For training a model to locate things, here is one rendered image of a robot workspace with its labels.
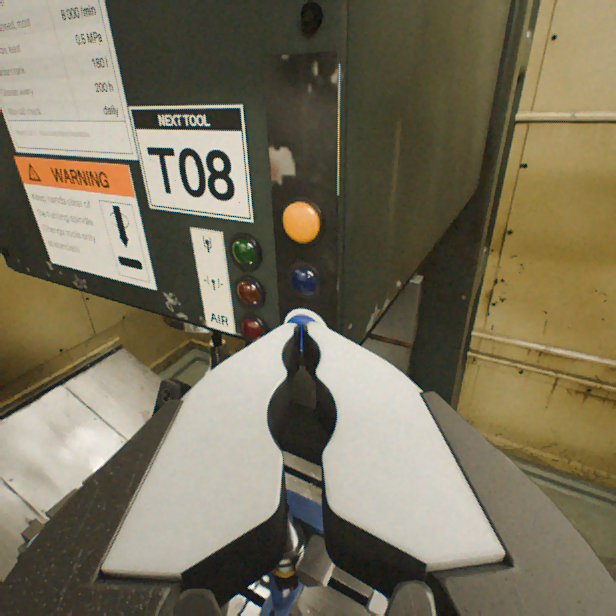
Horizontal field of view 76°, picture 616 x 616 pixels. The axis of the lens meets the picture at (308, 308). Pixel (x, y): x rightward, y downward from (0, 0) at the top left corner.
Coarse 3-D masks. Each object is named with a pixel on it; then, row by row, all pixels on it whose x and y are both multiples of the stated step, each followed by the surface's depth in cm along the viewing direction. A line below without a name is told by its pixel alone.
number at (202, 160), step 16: (176, 144) 27; (192, 144) 26; (208, 144) 25; (224, 144) 25; (176, 160) 27; (192, 160) 27; (208, 160) 26; (224, 160) 25; (192, 176) 27; (208, 176) 26; (224, 176) 26; (192, 192) 28; (208, 192) 27; (224, 192) 26; (240, 192) 26; (224, 208) 27; (240, 208) 26
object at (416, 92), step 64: (128, 0) 24; (192, 0) 22; (256, 0) 20; (320, 0) 19; (384, 0) 21; (448, 0) 32; (128, 64) 26; (192, 64) 24; (256, 64) 22; (384, 64) 23; (448, 64) 36; (0, 128) 36; (256, 128) 23; (384, 128) 25; (448, 128) 42; (0, 192) 41; (256, 192) 25; (384, 192) 28; (448, 192) 50; (192, 256) 31; (384, 256) 31; (192, 320) 34
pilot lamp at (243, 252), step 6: (240, 240) 27; (234, 246) 28; (240, 246) 27; (246, 246) 27; (234, 252) 28; (240, 252) 27; (246, 252) 27; (252, 252) 27; (240, 258) 28; (246, 258) 27; (252, 258) 27; (246, 264) 28
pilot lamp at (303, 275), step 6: (294, 270) 26; (300, 270) 26; (306, 270) 26; (294, 276) 26; (300, 276) 26; (306, 276) 26; (312, 276) 26; (294, 282) 26; (300, 282) 26; (306, 282) 26; (312, 282) 26; (294, 288) 27; (300, 288) 26; (306, 288) 26; (312, 288) 26; (306, 294) 26
